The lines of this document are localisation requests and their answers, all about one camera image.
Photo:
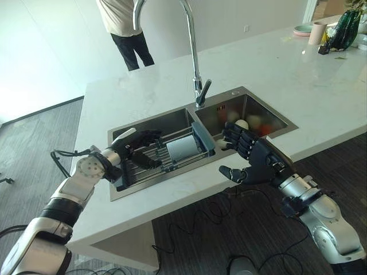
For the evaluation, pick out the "dark green glass vase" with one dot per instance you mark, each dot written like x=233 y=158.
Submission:
x=344 y=28

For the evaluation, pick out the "beige paper cup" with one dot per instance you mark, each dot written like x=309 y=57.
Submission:
x=316 y=33

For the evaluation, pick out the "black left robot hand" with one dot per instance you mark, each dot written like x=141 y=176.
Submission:
x=142 y=139

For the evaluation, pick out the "person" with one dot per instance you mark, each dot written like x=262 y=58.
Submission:
x=126 y=31

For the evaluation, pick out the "white cup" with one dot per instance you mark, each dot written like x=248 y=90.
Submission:
x=181 y=147

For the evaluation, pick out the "white egg-shaped item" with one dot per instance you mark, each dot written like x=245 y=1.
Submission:
x=241 y=123

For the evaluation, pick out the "small black box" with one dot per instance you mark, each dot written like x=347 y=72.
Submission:
x=324 y=50

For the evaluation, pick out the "stainless steel double sink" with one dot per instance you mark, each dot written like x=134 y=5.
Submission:
x=195 y=134

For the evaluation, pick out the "pink plate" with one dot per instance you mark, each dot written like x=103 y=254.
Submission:
x=301 y=33

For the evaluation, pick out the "pale green plate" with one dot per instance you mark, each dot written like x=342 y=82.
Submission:
x=304 y=28

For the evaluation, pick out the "chrome gooseneck faucet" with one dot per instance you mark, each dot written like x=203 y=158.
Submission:
x=192 y=48

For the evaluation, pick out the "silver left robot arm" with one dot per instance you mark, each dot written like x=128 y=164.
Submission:
x=57 y=206

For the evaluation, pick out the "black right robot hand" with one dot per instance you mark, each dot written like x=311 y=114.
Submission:
x=255 y=154

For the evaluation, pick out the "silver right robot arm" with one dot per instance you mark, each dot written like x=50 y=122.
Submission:
x=318 y=215

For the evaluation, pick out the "grey round floor object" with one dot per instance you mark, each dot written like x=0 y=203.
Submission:
x=243 y=265

